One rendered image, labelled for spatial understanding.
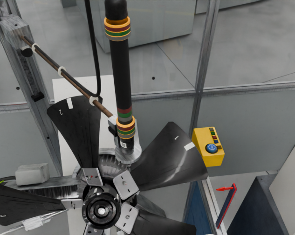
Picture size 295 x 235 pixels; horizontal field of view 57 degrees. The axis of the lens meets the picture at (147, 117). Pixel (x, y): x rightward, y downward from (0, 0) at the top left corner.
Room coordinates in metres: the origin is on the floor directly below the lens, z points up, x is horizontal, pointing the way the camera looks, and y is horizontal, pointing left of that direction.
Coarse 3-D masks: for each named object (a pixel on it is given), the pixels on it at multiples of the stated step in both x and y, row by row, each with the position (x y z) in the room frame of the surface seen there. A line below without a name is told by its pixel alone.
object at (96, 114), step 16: (80, 96) 0.61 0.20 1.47; (48, 112) 0.63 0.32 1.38; (64, 112) 0.60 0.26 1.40; (80, 112) 0.58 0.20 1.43; (96, 112) 0.57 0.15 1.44; (64, 128) 0.58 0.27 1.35; (80, 128) 0.55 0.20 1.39; (96, 128) 0.54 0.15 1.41; (80, 144) 0.53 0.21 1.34; (96, 144) 0.51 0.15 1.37; (80, 160) 0.51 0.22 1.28; (96, 160) 0.48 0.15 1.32
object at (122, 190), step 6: (120, 174) 0.49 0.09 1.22; (126, 174) 0.49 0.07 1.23; (114, 180) 0.48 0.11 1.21; (120, 180) 0.47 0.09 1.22; (126, 180) 0.47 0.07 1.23; (132, 180) 0.46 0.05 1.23; (120, 186) 0.45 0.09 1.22; (126, 186) 0.45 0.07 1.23; (132, 186) 0.44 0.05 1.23; (120, 192) 0.43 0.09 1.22; (126, 192) 0.43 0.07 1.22; (132, 192) 0.42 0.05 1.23; (126, 198) 0.41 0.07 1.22
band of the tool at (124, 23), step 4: (104, 20) 0.43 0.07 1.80; (108, 20) 0.44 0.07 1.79; (120, 20) 0.45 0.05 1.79; (124, 20) 0.45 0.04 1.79; (128, 20) 0.43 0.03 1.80; (108, 24) 0.41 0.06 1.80; (112, 24) 0.45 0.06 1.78; (116, 24) 0.45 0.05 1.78; (120, 24) 0.45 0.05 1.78; (124, 24) 0.41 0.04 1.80; (128, 24) 0.42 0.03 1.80; (128, 28) 0.42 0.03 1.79; (116, 32) 0.41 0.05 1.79; (112, 36) 0.41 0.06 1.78; (116, 36) 0.41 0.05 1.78; (120, 36) 0.41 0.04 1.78; (112, 40) 0.41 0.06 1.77
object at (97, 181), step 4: (84, 168) 0.50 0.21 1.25; (88, 168) 0.49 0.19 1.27; (92, 168) 0.48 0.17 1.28; (96, 168) 0.47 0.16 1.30; (84, 172) 0.49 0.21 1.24; (88, 172) 0.48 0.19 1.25; (92, 172) 0.47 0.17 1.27; (96, 172) 0.46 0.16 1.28; (100, 176) 0.45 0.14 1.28; (88, 180) 0.47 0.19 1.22; (92, 180) 0.46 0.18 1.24; (96, 180) 0.45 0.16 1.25; (100, 180) 0.44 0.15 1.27; (88, 184) 0.47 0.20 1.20; (92, 184) 0.46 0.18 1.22; (96, 184) 0.45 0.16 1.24; (100, 184) 0.44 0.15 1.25
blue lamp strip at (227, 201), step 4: (232, 184) 0.48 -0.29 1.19; (232, 192) 0.46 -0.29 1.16; (228, 196) 0.47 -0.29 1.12; (228, 200) 0.46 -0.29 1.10; (224, 204) 0.47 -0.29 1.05; (224, 208) 0.46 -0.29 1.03; (220, 212) 0.47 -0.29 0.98; (224, 212) 0.46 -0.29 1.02; (220, 216) 0.46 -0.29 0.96; (220, 220) 0.46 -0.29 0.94; (216, 224) 0.47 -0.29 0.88
